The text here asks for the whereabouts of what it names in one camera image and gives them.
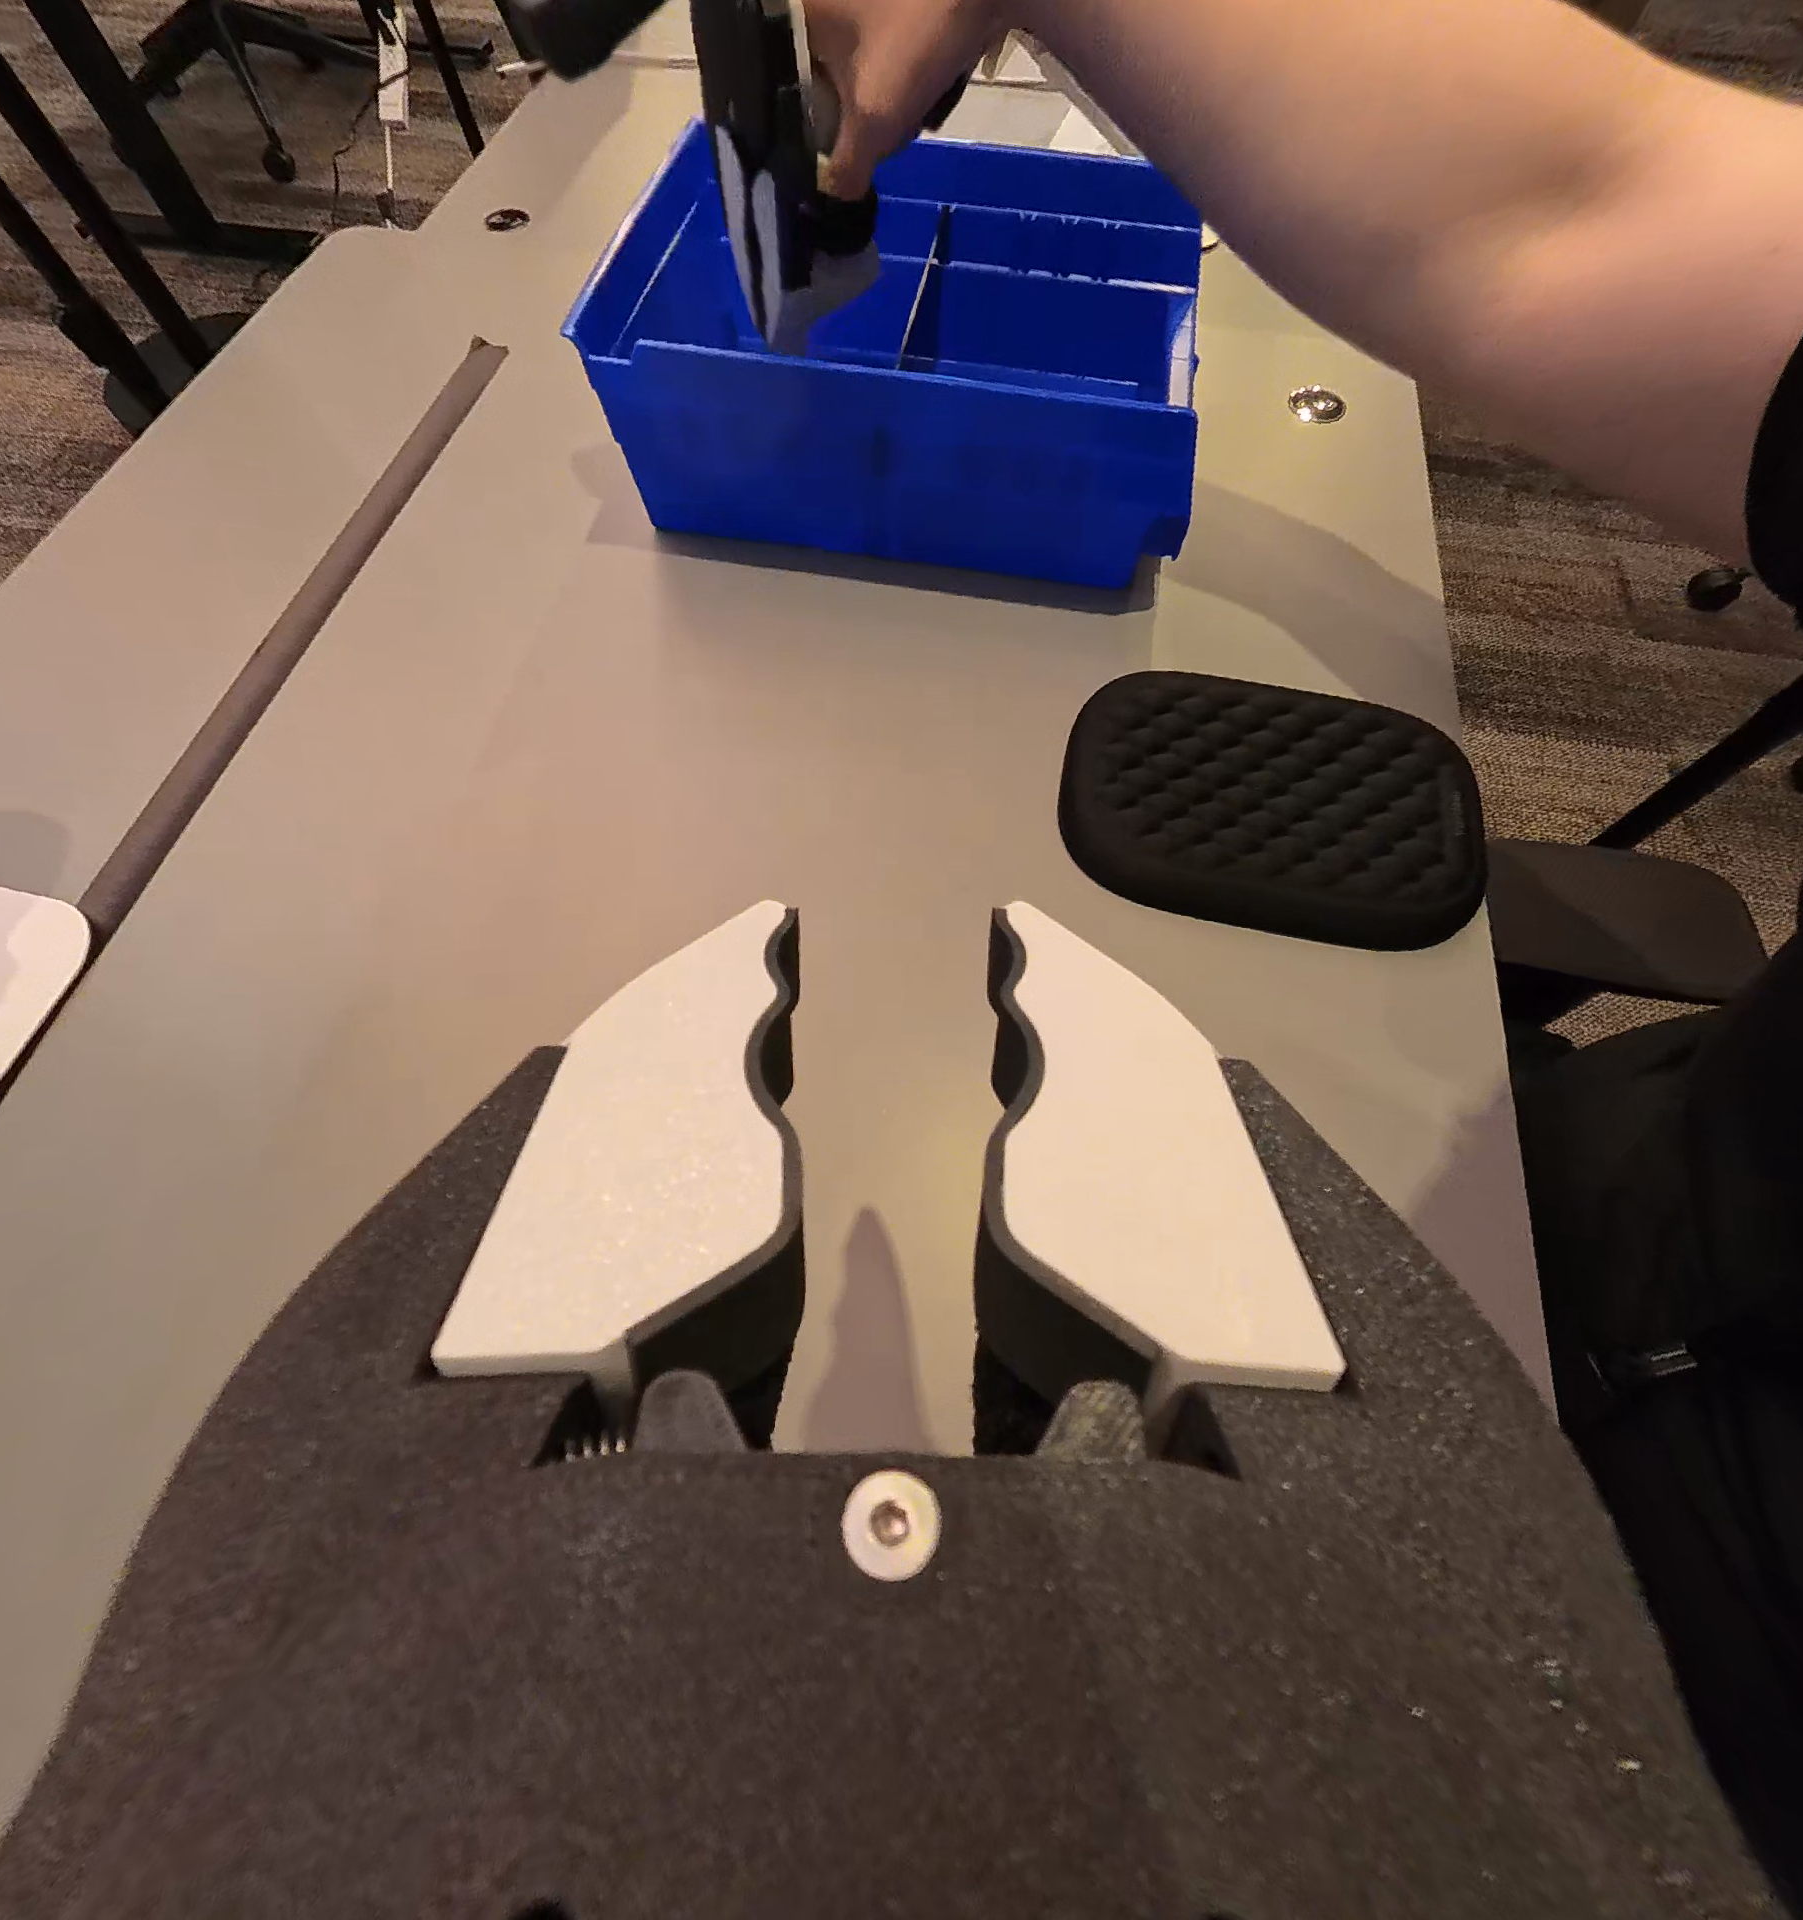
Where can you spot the black textured armrest pad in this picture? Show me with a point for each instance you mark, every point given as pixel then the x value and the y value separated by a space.
pixel 1275 812

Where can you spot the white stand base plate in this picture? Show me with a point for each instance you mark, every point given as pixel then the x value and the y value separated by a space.
pixel 0 976

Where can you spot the person's black shirt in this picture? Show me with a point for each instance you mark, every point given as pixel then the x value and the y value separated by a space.
pixel 1741 1352

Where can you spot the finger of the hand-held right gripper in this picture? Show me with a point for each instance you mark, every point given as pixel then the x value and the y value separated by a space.
pixel 766 239
pixel 846 277

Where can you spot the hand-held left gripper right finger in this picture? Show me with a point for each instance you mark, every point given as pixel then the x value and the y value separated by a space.
pixel 1155 1185

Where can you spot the person's right hand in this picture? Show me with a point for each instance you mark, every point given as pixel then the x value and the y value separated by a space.
pixel 902 76

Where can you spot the black metal desk frame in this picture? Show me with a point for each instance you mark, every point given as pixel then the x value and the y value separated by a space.
pixel 167 354

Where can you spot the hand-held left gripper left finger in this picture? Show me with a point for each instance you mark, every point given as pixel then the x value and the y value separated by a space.
pixel 631 1185

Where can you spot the white power strip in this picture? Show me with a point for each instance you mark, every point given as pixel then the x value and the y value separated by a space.
pixel 390 90

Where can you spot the grey desk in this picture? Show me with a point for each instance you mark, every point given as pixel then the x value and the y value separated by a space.
pixel 541 751

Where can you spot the blue divided plastic bin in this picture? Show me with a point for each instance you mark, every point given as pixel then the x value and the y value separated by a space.
pixel 917 450

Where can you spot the person's right forearm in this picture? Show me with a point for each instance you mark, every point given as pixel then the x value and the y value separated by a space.
pixel 1364 225

